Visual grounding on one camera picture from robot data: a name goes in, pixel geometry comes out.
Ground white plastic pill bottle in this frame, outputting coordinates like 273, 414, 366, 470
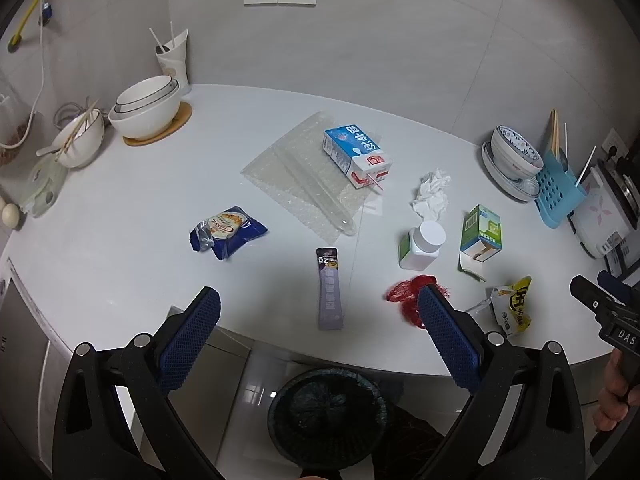
398, 220, 446, 271

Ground blue plastic utensil holder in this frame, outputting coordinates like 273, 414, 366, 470
535, 151, 587, 229

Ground white tissue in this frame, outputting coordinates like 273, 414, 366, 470
411, 169, 451, 221

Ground person's right hand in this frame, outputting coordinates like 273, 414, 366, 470
593, 349, 639, 431

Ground pink drinking straw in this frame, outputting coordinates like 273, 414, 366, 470
363, 172, 384, 192

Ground stacked white bowls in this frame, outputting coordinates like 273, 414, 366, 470
108, 75, 180, 140

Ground clear bubble wrap sheet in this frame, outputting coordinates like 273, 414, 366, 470
242, 112, 370, 245

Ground white cup with straws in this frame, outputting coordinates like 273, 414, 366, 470
149, 24, 191, 96

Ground round wooden coaster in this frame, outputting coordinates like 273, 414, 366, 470
122, 101, 193, 148

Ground purple snack stick packet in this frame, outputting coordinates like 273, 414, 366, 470
316, 247, 344, 330

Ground brown patterned trousers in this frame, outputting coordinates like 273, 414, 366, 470
300, 405, 444, 479

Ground white floral rice cooker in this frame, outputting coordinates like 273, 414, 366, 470
570, 160, 639, 259

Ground white power cable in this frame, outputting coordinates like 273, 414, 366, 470
0, 0, 48, 151

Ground green glass dish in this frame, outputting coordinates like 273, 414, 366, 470
18, 154, 68, 218

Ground green white medicine box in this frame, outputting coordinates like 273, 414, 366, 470
459, 204, 503, 282

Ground yellow white snack wrapper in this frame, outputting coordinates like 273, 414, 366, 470
468, 276, 532, 337

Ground wooden chopsticks in holder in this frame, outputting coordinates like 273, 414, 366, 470
549, 108, 560, 157

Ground blue white milk carton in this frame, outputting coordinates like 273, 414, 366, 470
322, 125, 392, 188

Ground white bowl with chopsticks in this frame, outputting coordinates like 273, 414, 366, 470
36, 101, 105, 169

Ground red mesh net bag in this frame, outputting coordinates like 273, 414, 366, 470
385, 274, 450, 330

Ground yellow gas hose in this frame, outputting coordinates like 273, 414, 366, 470
6, 0, 48, 54

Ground blue bread snack wrapper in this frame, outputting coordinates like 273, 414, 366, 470
190, 206, 268, 261

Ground blue patterned bowl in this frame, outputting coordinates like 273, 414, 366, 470
490, 125, 544, 180

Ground dark mesh trash bin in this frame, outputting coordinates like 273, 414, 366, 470
267, 367, 387, 479

